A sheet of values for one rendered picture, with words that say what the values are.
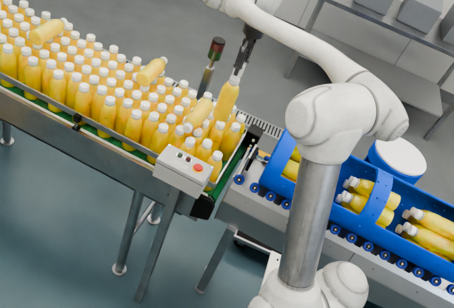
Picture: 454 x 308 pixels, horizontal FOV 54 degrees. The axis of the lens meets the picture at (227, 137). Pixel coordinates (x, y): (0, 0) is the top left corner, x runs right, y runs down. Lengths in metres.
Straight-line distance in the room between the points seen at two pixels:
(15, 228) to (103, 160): 0.92
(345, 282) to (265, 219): 0.68
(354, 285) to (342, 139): 0.52
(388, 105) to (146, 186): 1.19
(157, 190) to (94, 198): 0.99
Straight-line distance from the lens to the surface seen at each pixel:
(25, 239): 2.75
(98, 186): 2.98
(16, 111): 2.20
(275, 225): 1.98
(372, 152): 2.38
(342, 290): 1.39
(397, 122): 1.14
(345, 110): 1.02
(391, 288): 2.11
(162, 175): 1.73
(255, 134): 2.10
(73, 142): 2.08
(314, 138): 1.01
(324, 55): 1.28
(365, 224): 1.86
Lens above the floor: 2.32
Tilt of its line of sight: 41 degrees down
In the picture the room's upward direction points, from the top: 23 degrees clockwise
